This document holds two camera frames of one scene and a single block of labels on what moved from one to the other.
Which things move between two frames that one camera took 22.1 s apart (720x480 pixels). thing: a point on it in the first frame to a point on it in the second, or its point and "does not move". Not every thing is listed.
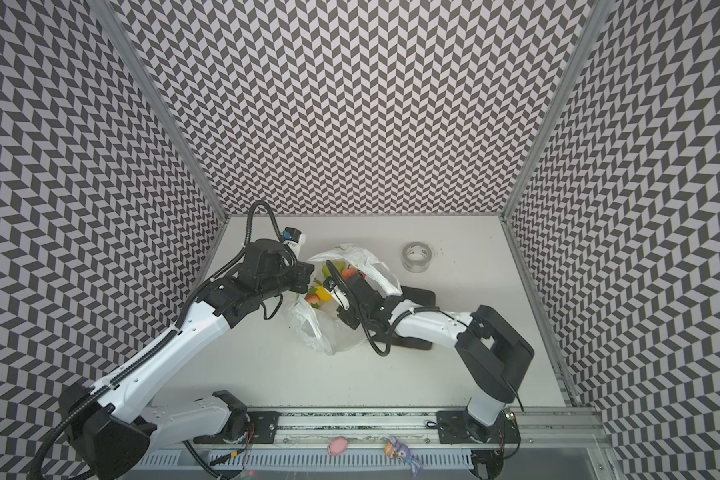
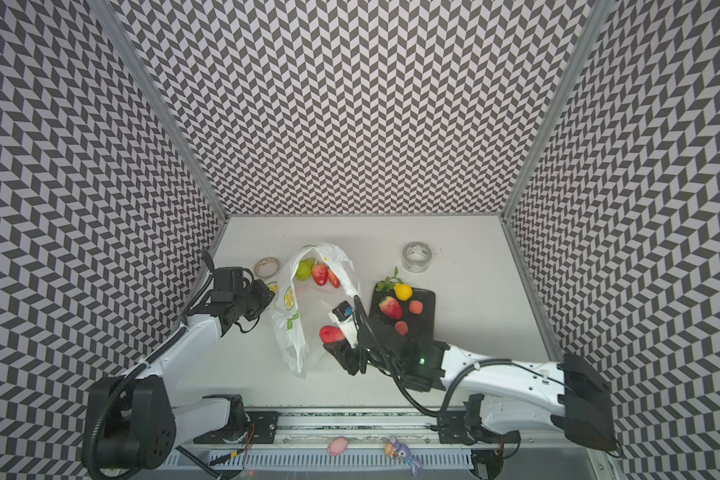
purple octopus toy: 393,449 does not move
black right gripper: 348,294 to 353,354
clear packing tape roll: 416,257 does not move
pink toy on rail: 337,446 does not move
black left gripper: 303,273 to 265,295
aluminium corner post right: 599,16 does not move
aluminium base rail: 313,430 does not move
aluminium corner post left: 108,8 does not move
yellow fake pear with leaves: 321,292 to 403,292
